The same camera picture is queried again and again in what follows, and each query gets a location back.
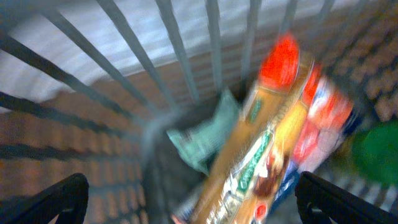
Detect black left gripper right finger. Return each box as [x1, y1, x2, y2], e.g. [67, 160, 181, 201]
[295, 171, 397, 224]

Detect mint green wipes packet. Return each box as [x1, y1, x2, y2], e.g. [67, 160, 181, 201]
[166, 89, 240, 175]

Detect green lid jar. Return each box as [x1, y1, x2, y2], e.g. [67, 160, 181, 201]
[351, 121, 397, 185]

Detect grey plastic basket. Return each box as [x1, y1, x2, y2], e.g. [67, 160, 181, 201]
[1, 1, 397, 223]

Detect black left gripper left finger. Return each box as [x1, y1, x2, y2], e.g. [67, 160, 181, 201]
[1, 173, 89, 224]

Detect spaghetti packet orange ends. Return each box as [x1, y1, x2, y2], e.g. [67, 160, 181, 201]
[174, 33, 320, 223]

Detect Kleenex tissue multipack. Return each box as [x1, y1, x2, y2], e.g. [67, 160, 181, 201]
[270, 77, 363, 213]

